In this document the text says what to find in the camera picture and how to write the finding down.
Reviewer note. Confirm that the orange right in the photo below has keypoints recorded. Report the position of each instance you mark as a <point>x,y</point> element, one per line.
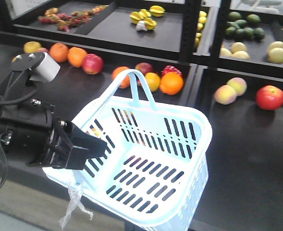
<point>171,83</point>

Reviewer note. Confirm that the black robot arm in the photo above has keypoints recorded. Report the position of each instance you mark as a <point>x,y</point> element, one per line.
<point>31,133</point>

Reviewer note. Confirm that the red bell pepper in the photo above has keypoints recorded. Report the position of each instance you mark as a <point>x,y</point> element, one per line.
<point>171,68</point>

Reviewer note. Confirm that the white garlic bulb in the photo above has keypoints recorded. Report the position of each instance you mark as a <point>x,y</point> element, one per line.
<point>141,26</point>

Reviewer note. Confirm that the dark red apple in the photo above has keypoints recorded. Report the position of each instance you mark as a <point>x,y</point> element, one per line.
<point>144,68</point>

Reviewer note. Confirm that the red apple back middle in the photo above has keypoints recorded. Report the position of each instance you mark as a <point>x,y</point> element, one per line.
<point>269,98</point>

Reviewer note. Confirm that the light blue plastic basket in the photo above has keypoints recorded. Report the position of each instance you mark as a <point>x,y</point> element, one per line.
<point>154,170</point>

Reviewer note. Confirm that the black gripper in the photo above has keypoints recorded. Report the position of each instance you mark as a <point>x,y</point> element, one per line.
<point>35,136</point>

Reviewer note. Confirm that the yellow round fruit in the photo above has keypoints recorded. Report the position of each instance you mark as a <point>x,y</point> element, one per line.
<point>153,81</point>

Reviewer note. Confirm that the black upper fruit shelf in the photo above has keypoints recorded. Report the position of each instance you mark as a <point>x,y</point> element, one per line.
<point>172,39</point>

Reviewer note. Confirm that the clear plastic tag strip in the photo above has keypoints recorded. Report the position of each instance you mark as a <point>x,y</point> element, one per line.
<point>75,192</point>

